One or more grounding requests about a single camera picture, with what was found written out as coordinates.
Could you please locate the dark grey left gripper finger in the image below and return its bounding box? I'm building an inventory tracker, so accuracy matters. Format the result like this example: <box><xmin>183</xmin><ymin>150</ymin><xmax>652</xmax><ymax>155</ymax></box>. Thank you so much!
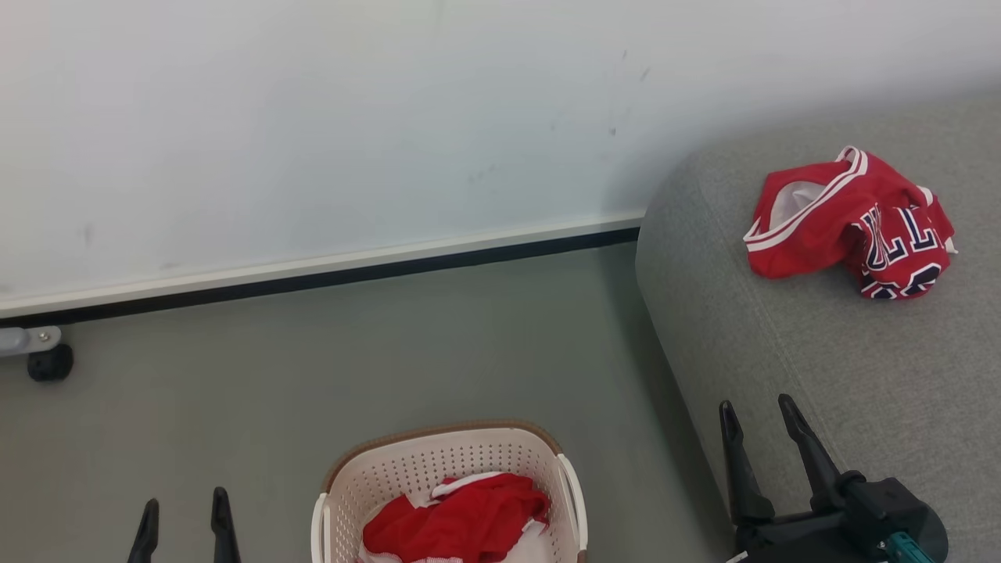
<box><xmin>127</xmin><ymin>499</ymin><xmax>160</xmax><ymax>563</ymax></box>
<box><xmin>210</xmin><ymin>487</ymin><xmax>242</xmax><ymax>563</ymax></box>

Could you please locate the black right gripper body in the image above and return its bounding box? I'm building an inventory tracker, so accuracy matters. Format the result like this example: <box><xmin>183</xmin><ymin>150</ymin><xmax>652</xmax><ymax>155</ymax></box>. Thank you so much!
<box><xmin>735</xmin><ymin>472</ymin><xmax>949</xmax><ymax>563</ymax></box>

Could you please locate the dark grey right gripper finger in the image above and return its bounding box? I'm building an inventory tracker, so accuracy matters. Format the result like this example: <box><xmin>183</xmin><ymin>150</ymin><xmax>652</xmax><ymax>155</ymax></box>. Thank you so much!
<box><xmin>778</xmin><ymin>393</ymin><xmax>844</xmax><ymax>514</ymax></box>
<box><xmin>719</xmin><ymin>400</ymin><xmax>775</xmax><ymax>526</ymax></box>

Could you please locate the red basketball jersey white trim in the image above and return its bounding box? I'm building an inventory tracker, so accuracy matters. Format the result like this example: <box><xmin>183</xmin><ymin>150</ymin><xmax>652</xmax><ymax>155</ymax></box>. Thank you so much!
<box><xmin>743</xmin><ymin>145</ymin><xmax>959</xmax><ymax>301</ymax></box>

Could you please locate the grey fabric sofa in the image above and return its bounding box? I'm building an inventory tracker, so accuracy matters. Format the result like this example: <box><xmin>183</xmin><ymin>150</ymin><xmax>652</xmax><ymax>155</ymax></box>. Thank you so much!
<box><xmin>635</xmin><ymin>94</ymin><xmax>1001</xmax><ymax>563</ymax></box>

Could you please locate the cream perforated laundry basket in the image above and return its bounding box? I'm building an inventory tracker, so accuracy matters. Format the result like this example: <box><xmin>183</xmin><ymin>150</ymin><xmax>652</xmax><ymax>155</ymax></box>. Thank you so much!
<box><xmin>310</xmin><ymin>421</ymin><xmax>589</xmax><ymax>563</ymax></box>

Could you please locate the black caster wheel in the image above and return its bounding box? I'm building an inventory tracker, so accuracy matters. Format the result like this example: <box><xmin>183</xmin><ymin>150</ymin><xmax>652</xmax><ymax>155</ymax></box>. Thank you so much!
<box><xmin>27</xmin><ymin>344</ymin><xmax>75</xmax><ymax>382</ymax></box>

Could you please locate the red and white garment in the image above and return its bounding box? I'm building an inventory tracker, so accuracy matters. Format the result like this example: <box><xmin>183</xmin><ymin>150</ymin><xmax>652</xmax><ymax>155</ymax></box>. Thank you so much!
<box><xmin>360</xmin><ymin>472</ymin><xmax>552</xmax><ymax>563</ymax></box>

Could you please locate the white baseboard with black strip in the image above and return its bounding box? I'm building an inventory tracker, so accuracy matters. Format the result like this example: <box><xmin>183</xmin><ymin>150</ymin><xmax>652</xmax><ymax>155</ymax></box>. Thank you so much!
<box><xmin>0</xmin><ymin>210</ymin><xmax>646</xmax><ymax>329</ymax></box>

